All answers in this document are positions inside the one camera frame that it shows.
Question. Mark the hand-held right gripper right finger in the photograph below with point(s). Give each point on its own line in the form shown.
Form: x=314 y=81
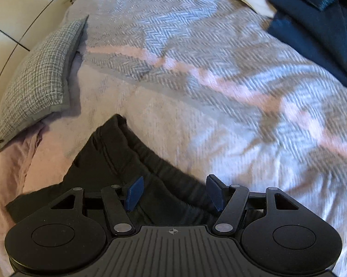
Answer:
x=215 y=192

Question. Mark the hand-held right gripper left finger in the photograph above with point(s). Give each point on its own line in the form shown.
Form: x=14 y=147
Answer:
x=135 y=192

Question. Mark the black pants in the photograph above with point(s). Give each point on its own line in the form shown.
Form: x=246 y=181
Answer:
x=167 y=184

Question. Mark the pink fleece blanket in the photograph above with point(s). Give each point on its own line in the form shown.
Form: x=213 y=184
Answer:
x=104 y=101

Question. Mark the grey woven cushion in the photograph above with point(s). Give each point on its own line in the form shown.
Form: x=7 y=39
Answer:
x=38 y=75

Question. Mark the grey herringbone blanket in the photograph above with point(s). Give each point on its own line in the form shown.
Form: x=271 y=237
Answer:
x=196 y=34

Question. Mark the navy blue garment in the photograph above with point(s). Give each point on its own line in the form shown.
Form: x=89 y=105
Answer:
x=306 y=31

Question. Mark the white wardrobe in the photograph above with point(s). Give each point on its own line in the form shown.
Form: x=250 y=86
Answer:
x=12 y=11

